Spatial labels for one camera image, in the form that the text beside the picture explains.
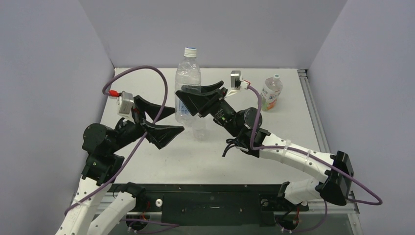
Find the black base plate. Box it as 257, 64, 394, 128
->
128, 184, 309, 227

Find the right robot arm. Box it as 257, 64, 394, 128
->
175, 82, 353, 209

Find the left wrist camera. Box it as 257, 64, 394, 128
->
108, 90, 134, 118

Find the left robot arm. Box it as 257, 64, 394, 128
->
57, 92, 184, 235

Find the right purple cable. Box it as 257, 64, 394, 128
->
248, 85, 383, 234

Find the aluminium rail frame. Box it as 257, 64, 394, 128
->
96, 68, 360, 235

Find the green orange label bottle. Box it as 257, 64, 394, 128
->
260, 74, 283, 111

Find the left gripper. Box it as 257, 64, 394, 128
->
109, 95, 184, 152

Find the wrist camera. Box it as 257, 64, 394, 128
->
108, 90, 134, 118
224, 70, 251, 98

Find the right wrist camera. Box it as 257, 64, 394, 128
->
224, 70, 251, 98

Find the clear bottle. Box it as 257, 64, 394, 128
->
175, 47, 202, 126
191, 117, 207, 141

